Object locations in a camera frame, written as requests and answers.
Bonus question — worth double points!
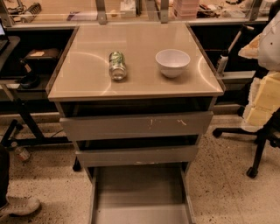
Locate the black side desk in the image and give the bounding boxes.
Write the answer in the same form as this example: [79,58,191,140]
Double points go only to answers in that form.
[0,35,71,148]

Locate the middle grey drawer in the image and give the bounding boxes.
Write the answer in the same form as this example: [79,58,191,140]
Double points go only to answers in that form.
[76,145,199,167]

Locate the white sneaker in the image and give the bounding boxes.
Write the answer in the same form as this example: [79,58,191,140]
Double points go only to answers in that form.
[0,196,40,216]

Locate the white bowl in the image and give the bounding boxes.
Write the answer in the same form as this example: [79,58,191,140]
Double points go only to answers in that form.
[155,49,191,78]

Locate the grey drawer cabinet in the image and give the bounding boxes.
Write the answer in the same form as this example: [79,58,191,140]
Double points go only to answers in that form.
[45,22,227,224]

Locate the green soda can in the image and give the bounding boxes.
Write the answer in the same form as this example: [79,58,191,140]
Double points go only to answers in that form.
[109,52,127,81]

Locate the black box with label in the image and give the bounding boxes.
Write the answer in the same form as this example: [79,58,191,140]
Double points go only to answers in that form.
[24,48,61,69]

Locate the plastic water bottle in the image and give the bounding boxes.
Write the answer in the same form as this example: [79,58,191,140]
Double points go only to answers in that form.
[11,142,31,162]

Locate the white handheld tool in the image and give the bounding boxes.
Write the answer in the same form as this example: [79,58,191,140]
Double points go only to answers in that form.
[216,24,254,76]

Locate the top grey drawer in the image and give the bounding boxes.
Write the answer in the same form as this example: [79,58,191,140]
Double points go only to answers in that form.
[60,111,213,141]

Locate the black office chair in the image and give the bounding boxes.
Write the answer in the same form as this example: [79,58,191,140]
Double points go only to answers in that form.
[213,109,280,179]

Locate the bottom grey drawer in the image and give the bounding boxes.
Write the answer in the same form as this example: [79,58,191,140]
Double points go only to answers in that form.
[88,164,196,224]

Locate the grey drawer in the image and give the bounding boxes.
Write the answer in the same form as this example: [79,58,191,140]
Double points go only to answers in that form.
[60,111,213,141]
[76,145,199,167]
[88,164,196,224]

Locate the pink stacked boxes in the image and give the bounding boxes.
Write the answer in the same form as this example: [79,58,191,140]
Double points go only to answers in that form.
[172,0,200,19]

